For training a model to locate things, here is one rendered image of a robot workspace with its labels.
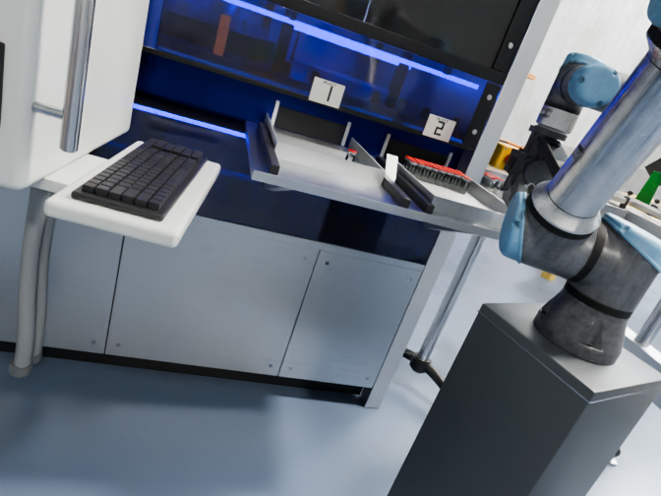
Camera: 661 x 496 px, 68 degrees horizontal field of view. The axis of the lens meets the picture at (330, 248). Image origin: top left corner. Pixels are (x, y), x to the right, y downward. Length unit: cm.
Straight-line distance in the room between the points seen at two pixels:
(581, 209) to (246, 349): 114
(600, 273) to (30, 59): 90
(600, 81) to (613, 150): 27
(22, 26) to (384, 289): 119
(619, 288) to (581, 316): 7
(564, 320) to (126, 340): 122
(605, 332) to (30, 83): 96
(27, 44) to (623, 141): 79
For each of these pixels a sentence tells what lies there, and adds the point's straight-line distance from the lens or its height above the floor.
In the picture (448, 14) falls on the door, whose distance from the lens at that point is 143.
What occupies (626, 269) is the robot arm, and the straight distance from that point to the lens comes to 92.
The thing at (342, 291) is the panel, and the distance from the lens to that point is 156.
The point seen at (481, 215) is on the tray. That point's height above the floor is 90.
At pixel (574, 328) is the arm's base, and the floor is 83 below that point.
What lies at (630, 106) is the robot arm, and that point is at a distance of 75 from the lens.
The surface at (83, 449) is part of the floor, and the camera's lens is 153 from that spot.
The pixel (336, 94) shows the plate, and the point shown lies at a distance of 135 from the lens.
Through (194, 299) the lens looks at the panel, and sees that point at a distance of 153.
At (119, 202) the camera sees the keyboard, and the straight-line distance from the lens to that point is 83.
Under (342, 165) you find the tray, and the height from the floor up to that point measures 90.
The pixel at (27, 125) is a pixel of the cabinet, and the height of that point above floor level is 90.
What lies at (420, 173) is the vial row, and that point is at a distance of 135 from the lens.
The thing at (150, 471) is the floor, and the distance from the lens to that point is 149.
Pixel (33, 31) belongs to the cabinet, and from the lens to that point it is 79.
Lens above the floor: 113
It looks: 21 degrees down
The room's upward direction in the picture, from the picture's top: 19 degrees clockwise
